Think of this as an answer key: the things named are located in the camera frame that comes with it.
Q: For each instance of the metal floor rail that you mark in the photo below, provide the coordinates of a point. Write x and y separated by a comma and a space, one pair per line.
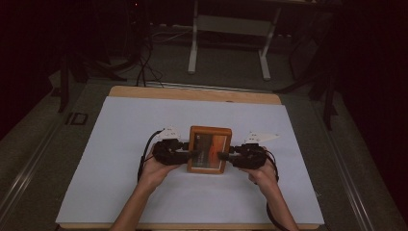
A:
349, 186
25, 179

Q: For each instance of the person's left hand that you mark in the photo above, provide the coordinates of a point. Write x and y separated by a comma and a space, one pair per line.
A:
155, 174

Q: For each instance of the black metal stand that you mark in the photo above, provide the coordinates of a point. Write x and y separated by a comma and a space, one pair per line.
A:
327, 102

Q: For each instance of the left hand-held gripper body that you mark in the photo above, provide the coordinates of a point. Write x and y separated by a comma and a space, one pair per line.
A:
166, 154

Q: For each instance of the person's right hand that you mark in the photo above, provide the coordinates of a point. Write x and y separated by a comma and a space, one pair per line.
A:
263, 176

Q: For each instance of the white table mat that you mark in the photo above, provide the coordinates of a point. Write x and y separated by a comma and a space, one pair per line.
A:
112, 134

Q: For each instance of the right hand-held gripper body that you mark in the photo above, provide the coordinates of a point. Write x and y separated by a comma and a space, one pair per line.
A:
251, 157

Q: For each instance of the black floor socket plate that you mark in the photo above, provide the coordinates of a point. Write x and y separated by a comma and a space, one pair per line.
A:
77, 118

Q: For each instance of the wooden picture frame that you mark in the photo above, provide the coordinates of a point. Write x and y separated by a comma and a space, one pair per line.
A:
209, 149

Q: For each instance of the white metal desk frame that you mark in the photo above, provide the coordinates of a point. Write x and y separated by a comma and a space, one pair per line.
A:
231, 25

